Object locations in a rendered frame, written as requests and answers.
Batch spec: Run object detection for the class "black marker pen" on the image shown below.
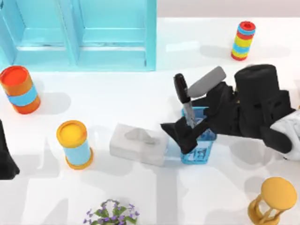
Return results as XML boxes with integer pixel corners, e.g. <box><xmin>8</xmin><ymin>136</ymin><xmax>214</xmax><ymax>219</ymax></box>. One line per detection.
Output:
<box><xmin>173</xmin><ymin>73</ymin><xmax>196</xmax><ymax>129</ymax></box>

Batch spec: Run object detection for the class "clear blue pen cup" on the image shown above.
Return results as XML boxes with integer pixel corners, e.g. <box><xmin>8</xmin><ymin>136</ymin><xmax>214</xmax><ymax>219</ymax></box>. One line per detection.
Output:
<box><xmin>180</xmin><ymin>106</ymin><xmax>218</xmax><ymax>165</ymax></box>

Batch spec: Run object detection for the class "pale grey rounded box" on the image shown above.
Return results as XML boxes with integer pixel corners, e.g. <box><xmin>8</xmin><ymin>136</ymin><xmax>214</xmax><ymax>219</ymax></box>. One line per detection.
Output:
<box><xmin>187</xmin><ymin>66</ymin><xmax>227</xmax><ymax>98</ymax></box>

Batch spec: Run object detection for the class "white tissue box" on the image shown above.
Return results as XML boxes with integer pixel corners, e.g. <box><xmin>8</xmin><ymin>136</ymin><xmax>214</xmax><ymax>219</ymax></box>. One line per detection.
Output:
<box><xmin>109</xmin><ymin>122</ymin><xmax>170</xmax><ymax>167</ymax></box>

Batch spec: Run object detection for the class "stack of coloured rings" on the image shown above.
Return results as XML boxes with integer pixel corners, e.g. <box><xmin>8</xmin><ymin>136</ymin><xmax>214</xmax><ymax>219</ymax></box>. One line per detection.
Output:
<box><xmin>230</xmin><ymin>21</ymin><xmax>257</xmax><ymax>61</ymax></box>

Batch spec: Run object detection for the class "purple flower plant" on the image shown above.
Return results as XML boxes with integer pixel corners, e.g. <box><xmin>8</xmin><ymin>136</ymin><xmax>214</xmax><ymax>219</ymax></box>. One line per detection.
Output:
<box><xmin>83</xmin><ymin>199</ymin><xmax>141</xmax><ymax>225</ymax></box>

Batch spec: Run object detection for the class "yellow can with blue band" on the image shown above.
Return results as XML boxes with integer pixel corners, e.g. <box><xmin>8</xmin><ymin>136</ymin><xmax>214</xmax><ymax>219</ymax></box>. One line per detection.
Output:
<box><xmin>56</xmin><ymin>120</ymin><xmax>95</xmax><ymax>170</ymax></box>

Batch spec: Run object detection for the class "light blue rack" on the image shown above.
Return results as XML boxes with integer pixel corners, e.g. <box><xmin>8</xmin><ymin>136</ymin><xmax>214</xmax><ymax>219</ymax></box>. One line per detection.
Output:
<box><xmin>0</xmin><ymin>0</ymin><xmax>157</xmax><ymax>72</ymax></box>

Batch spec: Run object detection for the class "orange can with blue band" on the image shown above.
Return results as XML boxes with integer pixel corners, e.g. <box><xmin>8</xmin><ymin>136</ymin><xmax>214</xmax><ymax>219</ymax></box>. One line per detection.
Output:
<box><xmin>0</xmin><ymin>65</ymin><xmax>42</xmax><ymax>115</ymax></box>

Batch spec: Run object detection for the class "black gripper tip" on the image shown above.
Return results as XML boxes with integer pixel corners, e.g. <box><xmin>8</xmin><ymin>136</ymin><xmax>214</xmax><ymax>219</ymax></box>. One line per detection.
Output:
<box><xmin>0</xmin><ymin>119</ymin><xmax>21</xmax><ymax>181</ymax></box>

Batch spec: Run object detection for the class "yellow hourglass frame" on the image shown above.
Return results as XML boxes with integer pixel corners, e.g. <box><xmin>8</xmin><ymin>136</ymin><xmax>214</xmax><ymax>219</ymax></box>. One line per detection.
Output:
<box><xmin>247</xmin><ymin>176</ymin><xmax>299</xmax><ymax>225</ymax></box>

